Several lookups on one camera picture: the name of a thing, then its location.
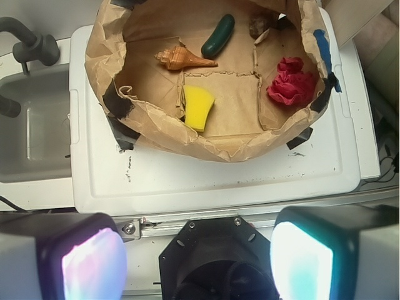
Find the blue tape strip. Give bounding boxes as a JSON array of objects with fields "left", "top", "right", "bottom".
[{"left": 313, "top": 29, "right": 342, "bottom": 93}]

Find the dark grey faucet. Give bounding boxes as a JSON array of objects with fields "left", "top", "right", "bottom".
[{"left": 1, "top": 17, "right": 61, "bottom": 75}]

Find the yellow sponge piece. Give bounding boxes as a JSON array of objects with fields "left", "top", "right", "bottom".
[{"left": 183, "top": 85, "right": 215, "bottom": 132}]

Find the black tape left corner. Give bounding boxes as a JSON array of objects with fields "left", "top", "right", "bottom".
[{"left": 102, "top": 81, "right": 141, "bottom": 150}]

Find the black tape right corner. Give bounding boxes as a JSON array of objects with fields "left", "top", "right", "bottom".
[{"left": 286, "top": 72, "right": 339, "bottom": 150}]

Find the grey sink basin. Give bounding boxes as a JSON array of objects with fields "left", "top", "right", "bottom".
[{"left": 1, "top": 64, "right": 71, "bottom": 183}]

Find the red paper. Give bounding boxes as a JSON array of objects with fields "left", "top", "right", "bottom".
[{"left": 266, "top": 57, "right": 317, "bottom": 106}]

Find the brown rock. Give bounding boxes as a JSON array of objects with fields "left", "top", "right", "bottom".
[{"left": 249, "top": 16, "right": 271, "bottom": 39}]

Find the orange conch seashell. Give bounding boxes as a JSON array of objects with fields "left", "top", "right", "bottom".
[{"left": 154, "top": 46, "right": 218, "bottom": 71}]

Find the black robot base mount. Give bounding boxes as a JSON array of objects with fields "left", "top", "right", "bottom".
[{"left": 159, "top": 216, "right": 280, "bottom": 299}]

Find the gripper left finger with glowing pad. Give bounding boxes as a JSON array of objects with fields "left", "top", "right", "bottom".
[{"left": 1, "top": 212, "right": 128, "bottom": 299}]

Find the green toy cucumber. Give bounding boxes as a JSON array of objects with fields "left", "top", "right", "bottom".
[{"left": 201, "top": 14, "right": 235, "bottom": 59}]

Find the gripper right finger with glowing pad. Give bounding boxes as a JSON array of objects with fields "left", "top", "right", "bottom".
[{"left": 270, "top": 204, "right": 399, "bottom": 299}]

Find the aluminium rail with bracket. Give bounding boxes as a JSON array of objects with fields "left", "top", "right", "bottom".
[{"left": 113, "top": 209, "right": 278, "bottom": 241}]

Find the brown paper bag tray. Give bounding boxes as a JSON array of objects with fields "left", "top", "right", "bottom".
[{"left": 85, "top": 1, "right": 332, "bottom": 163}]

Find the black tape corner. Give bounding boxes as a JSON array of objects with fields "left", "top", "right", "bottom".
[
  {"left": 102, "top": 81, "right": 141, "bottom": 150},
  {"left": 286, "top": 72, "right": 339, "bottom": 150}
]

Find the white plastic bin lid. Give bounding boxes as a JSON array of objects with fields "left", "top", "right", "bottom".
[{"left": 69, "top": 26, "right": 380, "bottom": 216}]

